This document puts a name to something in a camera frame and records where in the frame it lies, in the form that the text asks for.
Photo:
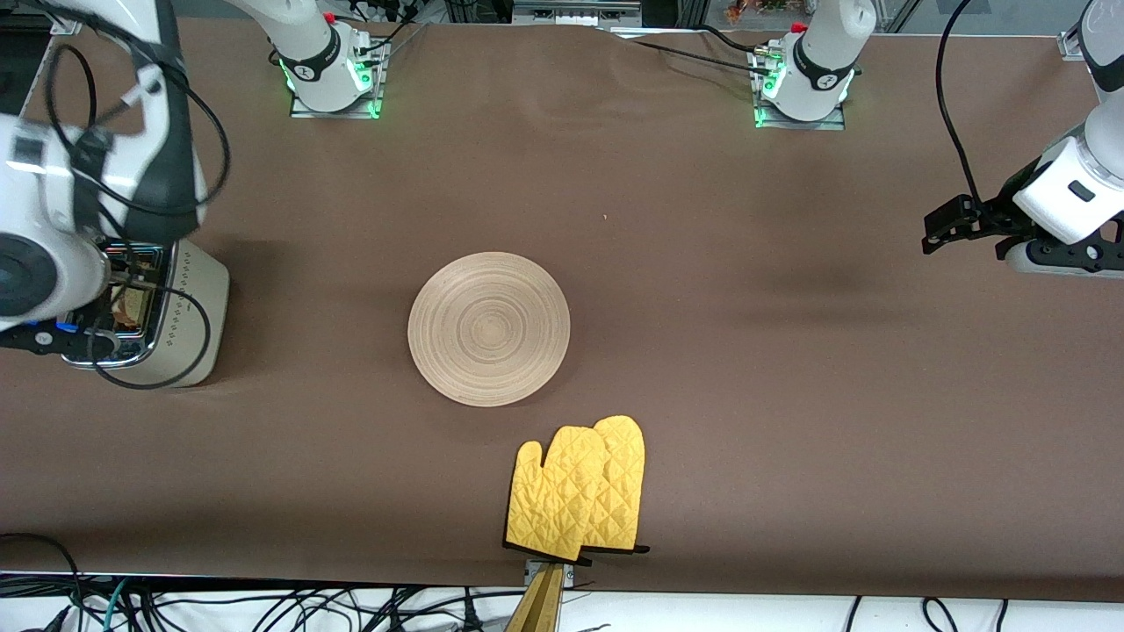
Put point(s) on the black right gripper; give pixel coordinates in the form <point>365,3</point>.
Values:
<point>118,266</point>

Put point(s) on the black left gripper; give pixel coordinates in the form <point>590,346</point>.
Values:
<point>1001,210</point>

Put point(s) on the brown bread slice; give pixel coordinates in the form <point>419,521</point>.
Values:
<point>133,307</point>

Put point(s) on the round wooden plate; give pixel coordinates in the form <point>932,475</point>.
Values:
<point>489,329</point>

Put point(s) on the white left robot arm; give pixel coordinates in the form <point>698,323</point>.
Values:
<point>821,53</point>

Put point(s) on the white chrome two-slot toaster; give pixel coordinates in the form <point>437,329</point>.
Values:
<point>198,333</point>

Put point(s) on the yellow quilted oven mitt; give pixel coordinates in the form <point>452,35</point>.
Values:
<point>553,491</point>
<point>625,474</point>

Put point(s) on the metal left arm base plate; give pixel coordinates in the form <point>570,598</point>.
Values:
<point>799,125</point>

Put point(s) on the aluminium frame profile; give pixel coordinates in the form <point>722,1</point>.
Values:
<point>1076,44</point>

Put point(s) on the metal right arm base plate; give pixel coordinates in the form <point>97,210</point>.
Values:
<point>334,112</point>

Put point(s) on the wooden stand with metal bracket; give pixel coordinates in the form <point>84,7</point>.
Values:
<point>537,606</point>

